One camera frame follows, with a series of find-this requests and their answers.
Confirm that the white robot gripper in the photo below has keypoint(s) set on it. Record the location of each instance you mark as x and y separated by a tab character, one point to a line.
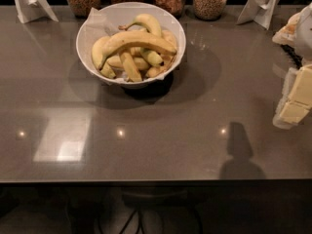
305	38

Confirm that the large top yellow banana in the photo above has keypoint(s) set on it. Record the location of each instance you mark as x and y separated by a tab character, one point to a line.
127	39

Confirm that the right bottom yellow banana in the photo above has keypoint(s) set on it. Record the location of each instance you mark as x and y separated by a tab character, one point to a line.
168	60

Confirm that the small middle yellow banana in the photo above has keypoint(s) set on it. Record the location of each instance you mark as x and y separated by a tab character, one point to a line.
152	57

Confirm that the upper curved yellow banana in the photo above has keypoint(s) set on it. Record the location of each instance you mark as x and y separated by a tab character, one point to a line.
149	22

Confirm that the centre front yellow banana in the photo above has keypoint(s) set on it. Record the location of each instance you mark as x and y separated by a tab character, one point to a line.
129	66

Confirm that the low lying yellow banana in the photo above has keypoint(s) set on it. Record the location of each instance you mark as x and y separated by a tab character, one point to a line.
140	63

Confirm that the left yellow banana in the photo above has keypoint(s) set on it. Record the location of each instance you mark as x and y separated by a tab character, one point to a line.
96	55

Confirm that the white ceramic bowl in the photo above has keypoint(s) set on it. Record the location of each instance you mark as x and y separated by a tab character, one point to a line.
123	13

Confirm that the white paper bowl liner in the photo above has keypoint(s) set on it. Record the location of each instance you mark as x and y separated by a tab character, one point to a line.
98	24

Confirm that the right white folded card stand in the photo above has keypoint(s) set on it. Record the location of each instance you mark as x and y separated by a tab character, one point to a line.
259	11

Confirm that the white folded card stand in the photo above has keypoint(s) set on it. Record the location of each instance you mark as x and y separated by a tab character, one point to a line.
259	11
30	10

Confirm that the right glass jar of grains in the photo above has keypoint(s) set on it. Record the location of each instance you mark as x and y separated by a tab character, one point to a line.
208	9

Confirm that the dark stool under table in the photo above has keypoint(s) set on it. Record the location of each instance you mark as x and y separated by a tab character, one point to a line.
149	210

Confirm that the left white folded card stand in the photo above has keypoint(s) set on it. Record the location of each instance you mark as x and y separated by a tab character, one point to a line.
30	10

